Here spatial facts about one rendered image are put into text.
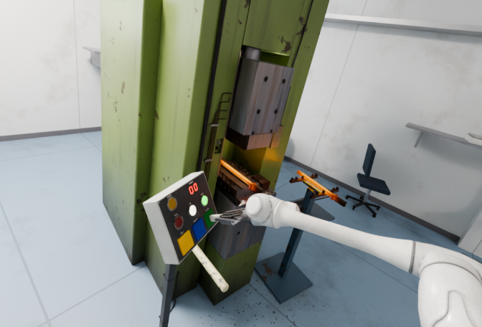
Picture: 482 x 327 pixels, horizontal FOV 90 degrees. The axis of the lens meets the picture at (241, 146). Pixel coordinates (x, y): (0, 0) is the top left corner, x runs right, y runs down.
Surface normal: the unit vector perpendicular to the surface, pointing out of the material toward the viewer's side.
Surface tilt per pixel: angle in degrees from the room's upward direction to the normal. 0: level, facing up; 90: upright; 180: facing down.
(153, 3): 90
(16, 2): 90
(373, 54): 90
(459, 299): 22
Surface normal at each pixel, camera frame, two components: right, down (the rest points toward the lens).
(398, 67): -0.63, 0.16
